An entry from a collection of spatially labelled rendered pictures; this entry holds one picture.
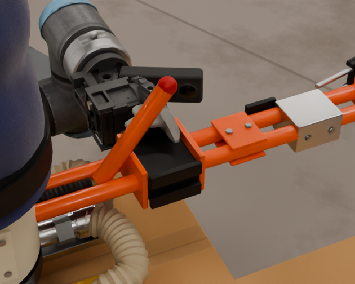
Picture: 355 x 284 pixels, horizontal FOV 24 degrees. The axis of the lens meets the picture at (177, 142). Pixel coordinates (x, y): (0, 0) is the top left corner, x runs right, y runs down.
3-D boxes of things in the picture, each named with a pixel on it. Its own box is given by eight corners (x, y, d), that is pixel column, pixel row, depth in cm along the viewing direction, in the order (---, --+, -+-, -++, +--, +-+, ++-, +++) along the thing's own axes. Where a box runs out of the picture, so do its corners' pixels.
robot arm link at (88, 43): (122, 74, 123) (119, 20, 117) (134, 92, 120) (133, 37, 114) (65, 89, 121) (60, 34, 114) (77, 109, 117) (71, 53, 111)
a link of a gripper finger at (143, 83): (158, 131, 104) (132, 109, 111) (170, 128, 104) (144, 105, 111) (152, 97, 102) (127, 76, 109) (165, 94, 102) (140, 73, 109)
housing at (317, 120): (296, 155, 108) (300, 129, 105) (270, 125, 112) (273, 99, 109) (341, 141, 110) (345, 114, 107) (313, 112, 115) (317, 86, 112)
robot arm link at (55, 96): (35, 121, 136) (26, 60, 127) (97, 98, 140) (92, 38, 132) (58, 154, 130) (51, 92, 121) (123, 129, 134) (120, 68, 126)
